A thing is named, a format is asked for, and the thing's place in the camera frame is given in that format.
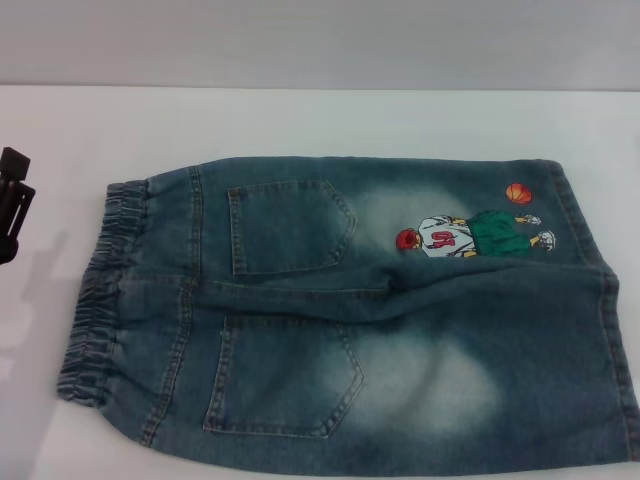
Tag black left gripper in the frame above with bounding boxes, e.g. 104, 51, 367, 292
0, 146, 38, 267

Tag blue denim shorts with embroidery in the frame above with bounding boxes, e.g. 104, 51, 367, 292
55, 153, 640, 480

